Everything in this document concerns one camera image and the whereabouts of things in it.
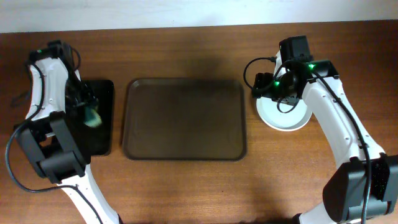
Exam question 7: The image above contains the brown serving tray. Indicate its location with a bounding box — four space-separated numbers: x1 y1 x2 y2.
122 78 247 161

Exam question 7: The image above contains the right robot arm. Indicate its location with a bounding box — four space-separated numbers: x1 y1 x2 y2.
251 58 397 223

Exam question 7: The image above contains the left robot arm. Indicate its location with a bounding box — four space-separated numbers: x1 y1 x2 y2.
10 44 122 223

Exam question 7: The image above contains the black rectangular tray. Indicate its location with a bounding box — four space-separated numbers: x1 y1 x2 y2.
71 80 114 156

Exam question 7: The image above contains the white plate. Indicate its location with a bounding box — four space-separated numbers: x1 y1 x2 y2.
256 97 312 132

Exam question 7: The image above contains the green yellow sponge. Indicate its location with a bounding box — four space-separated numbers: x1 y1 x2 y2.
84 106 102 128

